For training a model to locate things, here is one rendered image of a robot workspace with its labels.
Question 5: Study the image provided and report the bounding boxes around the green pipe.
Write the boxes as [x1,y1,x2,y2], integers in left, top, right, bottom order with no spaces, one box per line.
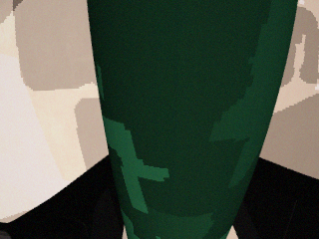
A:
[87,0,298,239]

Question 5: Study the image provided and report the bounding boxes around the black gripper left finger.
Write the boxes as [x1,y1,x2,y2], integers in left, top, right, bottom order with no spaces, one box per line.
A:
[0,155,125,239]

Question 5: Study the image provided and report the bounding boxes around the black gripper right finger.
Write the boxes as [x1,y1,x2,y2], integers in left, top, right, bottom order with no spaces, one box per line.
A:
[232,156,319,239]

